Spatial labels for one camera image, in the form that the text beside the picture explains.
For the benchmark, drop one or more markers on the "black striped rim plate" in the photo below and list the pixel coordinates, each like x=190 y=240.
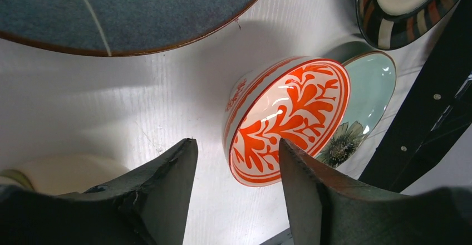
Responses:
x=393 y=24

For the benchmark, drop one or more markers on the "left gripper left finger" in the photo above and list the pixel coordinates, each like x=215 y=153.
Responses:
x=147 y=205

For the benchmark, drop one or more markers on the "black wire dish rack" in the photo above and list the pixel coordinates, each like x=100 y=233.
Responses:
x=435 y=113

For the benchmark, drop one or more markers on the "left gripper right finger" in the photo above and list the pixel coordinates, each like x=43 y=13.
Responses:
x=325 y=206

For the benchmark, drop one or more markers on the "dark blue plate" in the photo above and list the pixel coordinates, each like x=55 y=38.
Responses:
x=115 y=27

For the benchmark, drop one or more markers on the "plain white bowl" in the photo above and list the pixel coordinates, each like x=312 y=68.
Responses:
x=62 y=174

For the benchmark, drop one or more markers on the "teal flower plate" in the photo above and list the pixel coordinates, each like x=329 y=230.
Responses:
x=373 y=79

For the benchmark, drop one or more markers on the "orange floral pattern bowl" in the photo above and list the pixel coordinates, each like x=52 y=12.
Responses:
x=299 y=98

